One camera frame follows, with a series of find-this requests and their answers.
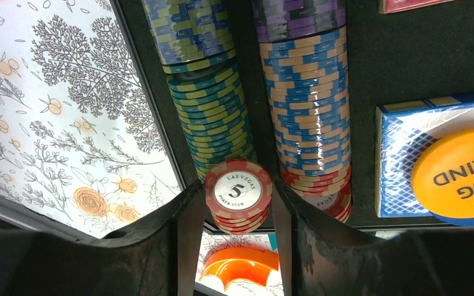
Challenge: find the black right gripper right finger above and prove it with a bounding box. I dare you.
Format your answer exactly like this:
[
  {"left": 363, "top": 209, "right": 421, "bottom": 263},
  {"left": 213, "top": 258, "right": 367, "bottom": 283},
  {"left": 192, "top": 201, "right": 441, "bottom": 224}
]
[{"left": 272, "top": 180, "right": 474, "bottom": 295}]

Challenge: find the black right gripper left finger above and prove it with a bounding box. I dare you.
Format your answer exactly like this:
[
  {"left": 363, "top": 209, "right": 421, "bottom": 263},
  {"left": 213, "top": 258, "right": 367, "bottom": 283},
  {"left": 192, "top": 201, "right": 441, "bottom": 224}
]
[{"left": 0, "top": 181, "right": 206, "bottom": 295}]

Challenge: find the orange curved toy block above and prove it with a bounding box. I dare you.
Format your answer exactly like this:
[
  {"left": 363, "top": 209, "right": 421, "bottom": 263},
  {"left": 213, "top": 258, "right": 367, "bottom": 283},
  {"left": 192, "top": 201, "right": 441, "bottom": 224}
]
[{"left": 199, "top": 247, "right": 280, "bottom": 290}]

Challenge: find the red poker chip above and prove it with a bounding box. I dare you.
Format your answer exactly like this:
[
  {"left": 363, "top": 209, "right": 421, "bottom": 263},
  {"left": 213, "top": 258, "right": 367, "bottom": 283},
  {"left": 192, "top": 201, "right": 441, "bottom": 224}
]
[{"left": 204, "top": 158, "right": 273, "bottom": 219}]

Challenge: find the blue card deck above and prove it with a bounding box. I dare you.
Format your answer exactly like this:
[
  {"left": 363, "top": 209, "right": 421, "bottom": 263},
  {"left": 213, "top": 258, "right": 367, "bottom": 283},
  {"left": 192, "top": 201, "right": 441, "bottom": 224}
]
[{"left": 375, "top": 92, "right": 474, "bottom": 218}]

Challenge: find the yellow big blind button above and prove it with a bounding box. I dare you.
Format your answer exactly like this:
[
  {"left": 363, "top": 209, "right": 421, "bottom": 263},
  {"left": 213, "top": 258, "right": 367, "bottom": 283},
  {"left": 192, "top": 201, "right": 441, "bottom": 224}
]
[{"left": 410, "top": 129, "right": 474, "bottom": 219}]

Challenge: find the black poker set case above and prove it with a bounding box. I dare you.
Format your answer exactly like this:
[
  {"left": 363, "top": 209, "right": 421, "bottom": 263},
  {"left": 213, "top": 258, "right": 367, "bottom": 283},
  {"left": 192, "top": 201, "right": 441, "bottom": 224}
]
[{"left": 112, "top": 1, "right": 474, "bottom": 231}]

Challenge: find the blue small blind button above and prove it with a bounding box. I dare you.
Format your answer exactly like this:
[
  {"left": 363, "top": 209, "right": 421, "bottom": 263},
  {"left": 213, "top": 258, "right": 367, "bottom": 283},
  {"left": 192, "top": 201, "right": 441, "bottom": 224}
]
[{"left": 430, "top": 212, "right": 474, "bottom": 227}]

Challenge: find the red yellow chip row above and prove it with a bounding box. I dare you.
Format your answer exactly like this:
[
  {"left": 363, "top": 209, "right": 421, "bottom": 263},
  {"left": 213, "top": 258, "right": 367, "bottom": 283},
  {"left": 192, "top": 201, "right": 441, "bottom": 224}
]
[{"left": 210, "top": 162, "right": 352, "bottom": 234}]

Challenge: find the floral table mat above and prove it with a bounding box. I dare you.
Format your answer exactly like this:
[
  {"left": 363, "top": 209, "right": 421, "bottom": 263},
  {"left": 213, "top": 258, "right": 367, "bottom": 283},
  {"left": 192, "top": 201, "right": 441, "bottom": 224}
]
[{"left": 0, "top": 1, "right": 182, "bottom": 241}]

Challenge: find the purple blue chip row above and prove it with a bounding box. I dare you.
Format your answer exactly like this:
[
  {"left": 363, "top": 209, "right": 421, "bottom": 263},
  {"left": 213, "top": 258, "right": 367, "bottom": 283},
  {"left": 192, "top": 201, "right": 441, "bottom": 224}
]
[{"left": 252, "top": 1, "right": 351, "bottom": 179}]

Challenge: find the green chip row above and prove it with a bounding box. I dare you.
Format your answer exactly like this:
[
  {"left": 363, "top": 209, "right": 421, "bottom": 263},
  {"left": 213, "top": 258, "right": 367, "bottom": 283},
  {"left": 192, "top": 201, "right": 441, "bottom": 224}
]
[{"left": 143, "top": 1, "right": 256, "bottom": 179}]

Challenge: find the red card deck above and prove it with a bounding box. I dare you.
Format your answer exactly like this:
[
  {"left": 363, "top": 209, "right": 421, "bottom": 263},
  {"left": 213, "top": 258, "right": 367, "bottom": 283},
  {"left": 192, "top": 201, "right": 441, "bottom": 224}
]
[{"left": 378, "top": 0, "right": 453, "bottom": 14}]

